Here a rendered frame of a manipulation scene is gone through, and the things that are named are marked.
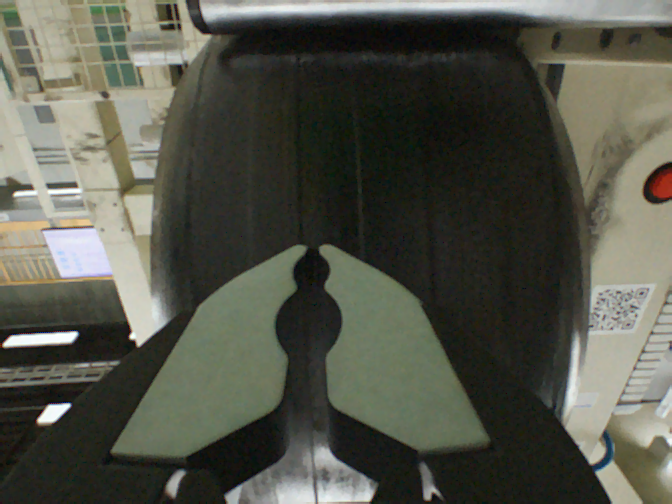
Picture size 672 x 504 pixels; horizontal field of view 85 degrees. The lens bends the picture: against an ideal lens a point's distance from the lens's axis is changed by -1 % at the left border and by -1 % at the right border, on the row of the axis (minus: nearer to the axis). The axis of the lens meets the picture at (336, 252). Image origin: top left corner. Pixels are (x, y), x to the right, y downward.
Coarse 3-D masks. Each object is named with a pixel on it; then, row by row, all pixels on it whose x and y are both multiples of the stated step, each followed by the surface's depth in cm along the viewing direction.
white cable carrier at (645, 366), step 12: (660, 312) 48; (660, 324) 48; (648, 336) 49; (660, 336) 49; (648, 348) 50; (660, 348) 50; (648, 360) 51; (660, 360) 51; (636, 372) 52; (648, 372) 52; (636, 384) 53; (624, 396) 54; (636, 396) 54
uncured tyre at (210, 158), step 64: (192, 64) 30; (256, 64) 25; (320, 64) 25; (384, 64) 25; (448, 64) 25; (512, 64) 25; (192, 128) 23; (256, 128) 23; (320, 128) 22; (384, 128) 22; (448, 128) 23; (512, 128) 23; (192, 192) 22; (256, 192) 21; (320, 192) 22; (384, 192) 22; (448, 192) 22; (512, 192) 22; (576, 192) 25; (192, 256) 22; (256, 256) 21; (384, 256) 21; (448, 256) 21; (512, 256) 21; (576, 256) 23; (320, 320) 21; (512, 320) 21; (576, 320) 23; (320, 384) 22; (576, 384) 26; (320, 448) 23
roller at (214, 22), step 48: (192, 0) 23; (240, 0) 23; (288, 0) 23; (336, 0) 24; (384, 0) 24; (432, 0) 24; (480, 0) 24; (528, 0) 24; (576, 0) 24; (624, 0) 24
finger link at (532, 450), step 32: (448, 320) 9; (448, 352) 8; (480, 352) 8; (480, 384) 7; (512, 384) 7; (480, 416) 7; (512, 416) 7; (544, 416) 7; (512, 448) 6; (544, 448) 6; (576, 448) 6; (448, 480) 6; (480, 480) 6; (512, 480) 6; (544, 480) 6; (576, 480) 6
